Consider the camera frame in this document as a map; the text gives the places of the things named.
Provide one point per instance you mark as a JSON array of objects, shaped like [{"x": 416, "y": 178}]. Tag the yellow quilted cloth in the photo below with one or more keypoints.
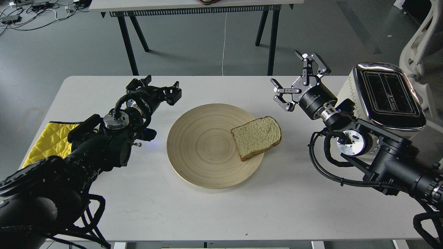
[{"x": 52, "y": 141}]

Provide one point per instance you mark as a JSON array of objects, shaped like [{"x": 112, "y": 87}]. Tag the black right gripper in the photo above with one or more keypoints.
[{"x": 311, "y": 95}]

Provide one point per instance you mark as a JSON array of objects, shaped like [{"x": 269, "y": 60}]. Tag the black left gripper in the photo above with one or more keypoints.
[{"x": 152, "y": 96}]

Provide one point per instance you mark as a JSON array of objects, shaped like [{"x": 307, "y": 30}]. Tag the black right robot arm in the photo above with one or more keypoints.
[{"x": 365, "y": 141}]

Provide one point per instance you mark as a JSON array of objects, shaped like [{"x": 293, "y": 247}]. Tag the white background table black legs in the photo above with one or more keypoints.
[{"x": 122, "y": 9}]

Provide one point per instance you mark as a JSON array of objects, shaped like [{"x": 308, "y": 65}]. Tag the round bamboo plate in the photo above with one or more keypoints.
[{"x": 201, "y": 148}]

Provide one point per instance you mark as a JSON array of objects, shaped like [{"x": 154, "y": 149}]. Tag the white office chair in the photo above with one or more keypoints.
[{"x": 421, "y": 60}]

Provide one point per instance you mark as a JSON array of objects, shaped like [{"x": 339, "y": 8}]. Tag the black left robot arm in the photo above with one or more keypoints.
[{"x": 51, "y": 196}]

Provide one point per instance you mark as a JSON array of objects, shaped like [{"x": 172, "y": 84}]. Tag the slice of brown bread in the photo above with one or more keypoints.
[{"x": 256, "y": 137}]

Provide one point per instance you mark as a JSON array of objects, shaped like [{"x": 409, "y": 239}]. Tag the cream chrome toaster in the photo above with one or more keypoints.
[{"x": 384, "y": 96}]

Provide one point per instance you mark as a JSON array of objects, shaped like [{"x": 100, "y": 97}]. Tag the brown object on background table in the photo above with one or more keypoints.
[{"x": 208, "y": 2}]

